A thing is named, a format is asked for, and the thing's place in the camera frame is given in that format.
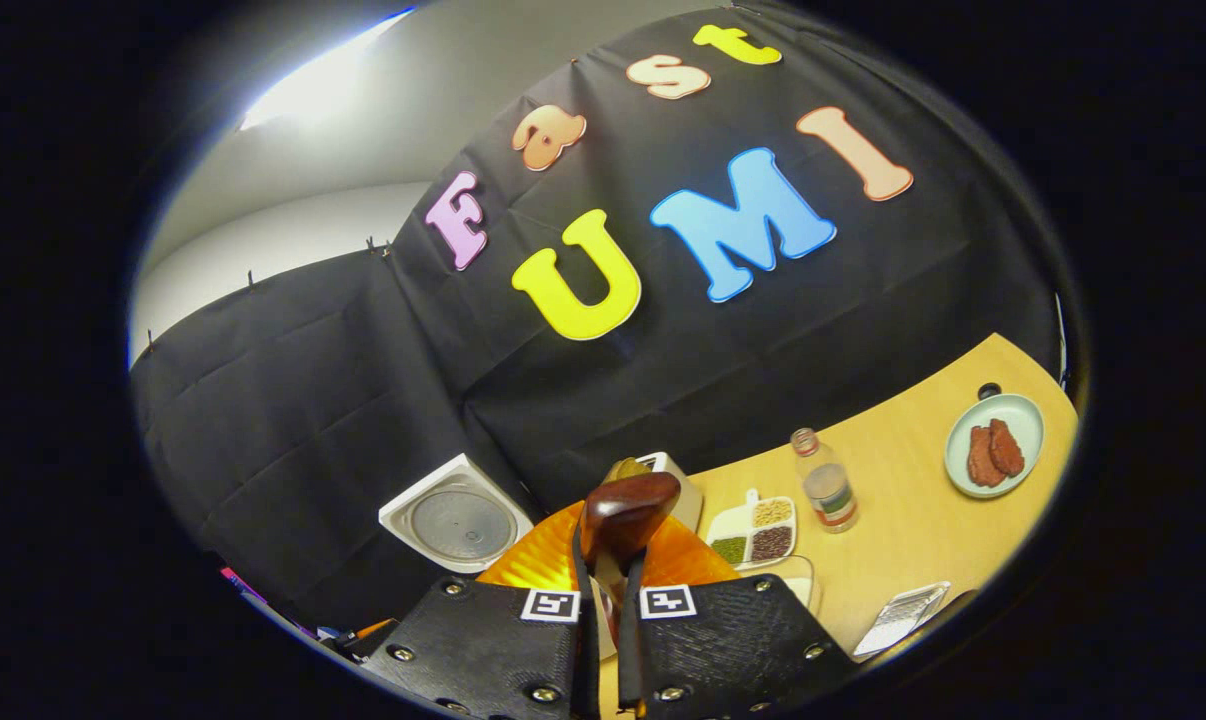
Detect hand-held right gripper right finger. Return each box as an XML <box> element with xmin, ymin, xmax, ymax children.
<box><xmin>618</xmin><ymin>512</ymin><xmax>859</xmax><ymax>720</ymax></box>

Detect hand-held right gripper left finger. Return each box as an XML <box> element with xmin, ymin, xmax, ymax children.
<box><xmin>363</xmin><ymin>500</ymin><xmax>600</xmax><ymax>720</ymax></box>

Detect glass bowl of rice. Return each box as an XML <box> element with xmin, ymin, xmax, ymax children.
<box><xmin>743</xmin><ymin>555</ymin><xmax>822</xmax><ymax>616</ymax></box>

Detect white rice cooker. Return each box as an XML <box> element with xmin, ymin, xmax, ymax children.
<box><xmin>378</xmin><ymin>453</ymin><xmax>534</xmax><ymax>574</ymax></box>

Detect wire chopstick holder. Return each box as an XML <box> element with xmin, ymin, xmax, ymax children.
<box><xmin>853</xmin><ymin>582</ymin><xmax>952</xmax><ymax>658</ymax></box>

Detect brown wooden spoon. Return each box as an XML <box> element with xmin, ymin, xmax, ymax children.
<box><xmin>579</xmin><ymin>472</ymin><xmax>682</xmax><ymax>601</ymax></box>

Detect white divided grain dish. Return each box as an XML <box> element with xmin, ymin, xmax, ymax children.
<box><xmin>705</xmin><ymin>488</ymin><xmax>798</xmax><ymax>571</ymax></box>

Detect white toaster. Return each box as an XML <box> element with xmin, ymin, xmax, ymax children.
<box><xmin>608</xmin><ymin>451</ymin><xmax>704</xmax><ymax>536</ymax></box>

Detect clear plastic bottle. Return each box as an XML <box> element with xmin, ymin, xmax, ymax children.
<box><xmin>790</xmin><ymin>427</ymin><xmax>860</xmax><ymax>534</ymax></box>

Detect black backdrop cloth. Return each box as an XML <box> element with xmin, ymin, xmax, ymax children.
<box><xmin>131</xmin><ymin>0</ymin><xmax>1074</xmax><ymax>631</ymax></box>

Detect red meat slice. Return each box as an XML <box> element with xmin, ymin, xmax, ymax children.
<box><xmin>966</xmin><ymin>425</ymin><xmax>1004</xmax><ymax>488</ymax></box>
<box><xmin>988</xmin><ymin>418</ymin><xmax>1026</xmax><ymax>477</ymax></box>

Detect pale green plate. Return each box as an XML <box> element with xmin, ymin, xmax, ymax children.
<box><xmin>944</xmin><ymin>393</ymin><xmax>1046</xmax><ymax>499</ymax></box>

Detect large ceiling light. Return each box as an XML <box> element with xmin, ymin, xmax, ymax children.
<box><xmin>238</xmin><ymin>10</ymin><xmax>414</xmax><ymax>131</ymax></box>

